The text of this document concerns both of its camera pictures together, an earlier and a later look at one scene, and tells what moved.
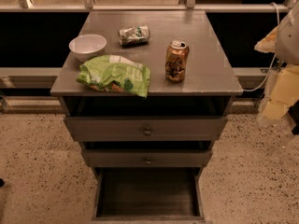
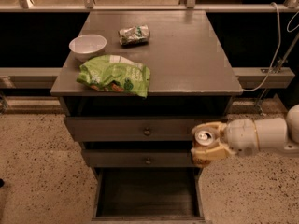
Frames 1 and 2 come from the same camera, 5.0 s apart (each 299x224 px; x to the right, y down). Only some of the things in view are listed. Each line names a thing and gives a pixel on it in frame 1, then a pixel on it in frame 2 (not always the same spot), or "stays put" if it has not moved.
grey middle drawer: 146,159 stays put
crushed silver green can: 135,35 stays put
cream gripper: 289,40 to 240,136
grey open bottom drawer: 148,194 stays put
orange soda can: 175,61 to 204,140
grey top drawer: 146,128 stays put
